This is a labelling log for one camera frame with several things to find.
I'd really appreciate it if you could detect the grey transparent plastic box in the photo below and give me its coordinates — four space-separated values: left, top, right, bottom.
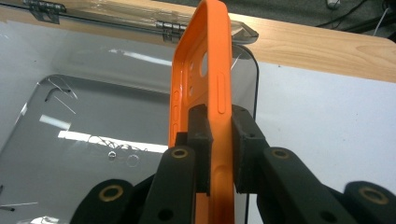
0 20 260 224

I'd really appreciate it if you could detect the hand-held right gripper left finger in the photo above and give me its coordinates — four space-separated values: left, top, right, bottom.
175 104 215 196

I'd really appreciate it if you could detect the long black floor cable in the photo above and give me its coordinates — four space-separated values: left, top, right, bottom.
315 0 370 28

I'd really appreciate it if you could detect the white tiled table mat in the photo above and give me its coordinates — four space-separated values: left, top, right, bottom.
0 20 396 224

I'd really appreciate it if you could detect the clear hinged box lid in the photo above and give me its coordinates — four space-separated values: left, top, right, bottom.
0 0 260 45

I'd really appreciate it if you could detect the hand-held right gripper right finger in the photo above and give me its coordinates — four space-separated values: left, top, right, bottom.
231 105 271 194

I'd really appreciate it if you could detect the orange phone case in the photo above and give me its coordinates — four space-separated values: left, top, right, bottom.
167 0 236 224

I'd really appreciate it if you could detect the thin white power cable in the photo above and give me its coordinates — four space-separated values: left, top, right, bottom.
372 7 390 36

